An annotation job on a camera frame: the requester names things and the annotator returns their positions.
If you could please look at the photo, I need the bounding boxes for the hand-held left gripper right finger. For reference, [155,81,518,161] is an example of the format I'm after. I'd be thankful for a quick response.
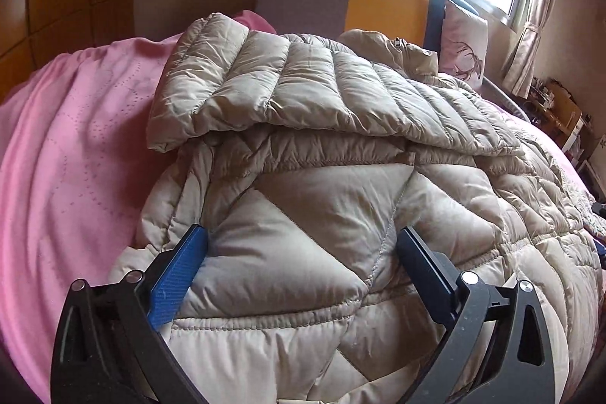
[396,227,556,404]

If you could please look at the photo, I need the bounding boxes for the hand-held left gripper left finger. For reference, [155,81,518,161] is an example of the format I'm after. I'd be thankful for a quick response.
[50,224,211,404]

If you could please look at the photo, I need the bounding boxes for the beige quilted puffer jacket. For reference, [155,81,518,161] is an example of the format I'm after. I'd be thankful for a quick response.
[109,12,604,404]

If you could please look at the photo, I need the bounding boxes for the pink dotted bed sheet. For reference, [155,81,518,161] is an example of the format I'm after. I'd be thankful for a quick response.
[0,10,606,404]

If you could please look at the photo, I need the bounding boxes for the cluttered wooden desk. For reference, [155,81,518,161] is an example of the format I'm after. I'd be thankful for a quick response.
[533,77,592,149]

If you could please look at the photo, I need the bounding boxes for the pale printed pillow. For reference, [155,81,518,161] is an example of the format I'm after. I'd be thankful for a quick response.
[438,0,489,92]

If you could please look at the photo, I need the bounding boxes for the pale star print curtain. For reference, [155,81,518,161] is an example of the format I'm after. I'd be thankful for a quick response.
[502,0,562,99]

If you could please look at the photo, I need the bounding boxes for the grey bed side rail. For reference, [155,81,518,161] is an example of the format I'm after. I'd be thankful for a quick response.
[480,80,532,122]

